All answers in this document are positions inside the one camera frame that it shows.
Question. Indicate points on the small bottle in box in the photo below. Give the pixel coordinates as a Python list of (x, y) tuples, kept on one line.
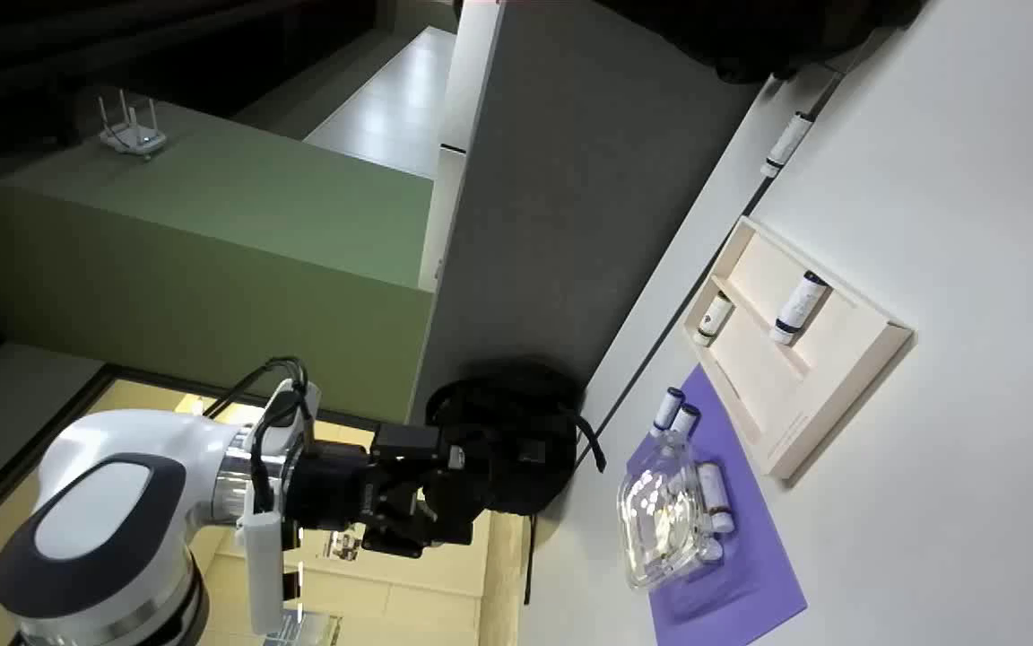
[(715, 316)]

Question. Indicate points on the wooden compartment box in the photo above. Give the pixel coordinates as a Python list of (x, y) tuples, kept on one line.
[(786, 401)]

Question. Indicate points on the green partition wall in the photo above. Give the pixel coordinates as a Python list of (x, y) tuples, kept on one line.
[(224, 248)]

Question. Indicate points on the white bottle black cap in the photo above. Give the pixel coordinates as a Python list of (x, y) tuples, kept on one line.
[(786, 144)]

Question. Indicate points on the black backpack near robot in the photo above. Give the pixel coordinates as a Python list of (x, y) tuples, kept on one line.
[(517, 424)]

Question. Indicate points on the white bottle on mat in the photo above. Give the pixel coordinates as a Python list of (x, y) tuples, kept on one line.
[(668, 406), (682, 424), (715, 499), (712, 552)]

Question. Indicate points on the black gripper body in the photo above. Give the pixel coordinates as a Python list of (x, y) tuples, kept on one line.
[(371, 491)]

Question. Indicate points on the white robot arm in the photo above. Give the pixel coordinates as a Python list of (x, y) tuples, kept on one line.
[(104, 557)]

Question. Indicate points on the white bottle in box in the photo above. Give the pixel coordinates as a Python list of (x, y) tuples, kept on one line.
[(797, 311)]

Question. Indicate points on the grey desk divider panel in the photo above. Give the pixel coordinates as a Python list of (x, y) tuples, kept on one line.
[(565, 186)]

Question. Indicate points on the black bag far end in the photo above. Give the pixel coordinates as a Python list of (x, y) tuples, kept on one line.
[(747, 42)]

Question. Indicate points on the purple mat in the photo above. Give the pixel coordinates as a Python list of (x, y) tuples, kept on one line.
[(749, 591)]

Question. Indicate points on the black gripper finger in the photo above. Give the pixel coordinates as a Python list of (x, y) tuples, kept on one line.
[(444, 525), (465, 458)]

